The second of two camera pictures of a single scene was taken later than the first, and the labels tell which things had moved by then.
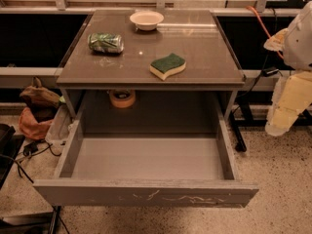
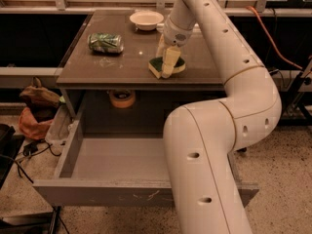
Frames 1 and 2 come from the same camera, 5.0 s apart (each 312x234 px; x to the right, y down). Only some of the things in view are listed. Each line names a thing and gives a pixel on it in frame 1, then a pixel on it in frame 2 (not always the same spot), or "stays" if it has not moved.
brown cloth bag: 42,102 stays
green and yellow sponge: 168,65 stays
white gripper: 299,44 → 175,33
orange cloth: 32,128 stays
